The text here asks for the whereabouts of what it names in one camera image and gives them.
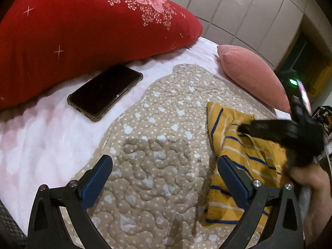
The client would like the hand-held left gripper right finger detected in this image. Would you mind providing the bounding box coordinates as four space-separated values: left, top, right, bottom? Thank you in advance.
217 156 305 249

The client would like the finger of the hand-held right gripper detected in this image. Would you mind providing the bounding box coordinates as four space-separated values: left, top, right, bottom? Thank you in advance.
237 119 293 146

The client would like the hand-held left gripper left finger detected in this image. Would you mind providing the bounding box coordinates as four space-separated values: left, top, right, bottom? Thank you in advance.
27 155 114 249

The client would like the yellow striped sweater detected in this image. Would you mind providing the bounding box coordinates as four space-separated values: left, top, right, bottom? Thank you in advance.
201 101 292 232

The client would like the person's right hand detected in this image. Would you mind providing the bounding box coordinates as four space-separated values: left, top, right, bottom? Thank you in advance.
288 164 332 249

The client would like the cluttered storage shelf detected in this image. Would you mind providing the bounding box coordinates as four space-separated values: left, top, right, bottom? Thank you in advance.
311 105 332 161

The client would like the pink ribbed cushion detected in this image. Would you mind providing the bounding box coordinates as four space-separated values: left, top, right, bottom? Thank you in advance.
217 45 291 114

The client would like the beige dotted quilted mat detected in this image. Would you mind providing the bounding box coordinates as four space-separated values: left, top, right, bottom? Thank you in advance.
62 63 277 249

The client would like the dark doorway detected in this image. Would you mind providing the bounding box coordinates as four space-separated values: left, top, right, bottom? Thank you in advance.
275 31 332 105

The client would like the black smartphone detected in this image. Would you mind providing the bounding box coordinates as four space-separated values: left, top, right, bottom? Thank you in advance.
67 64 144 122

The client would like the red floral pillow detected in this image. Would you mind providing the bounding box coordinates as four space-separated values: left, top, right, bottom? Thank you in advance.
0 0 203 109

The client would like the grey fabric bed frame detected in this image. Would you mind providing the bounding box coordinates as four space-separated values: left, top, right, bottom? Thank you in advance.
0 202 28 249

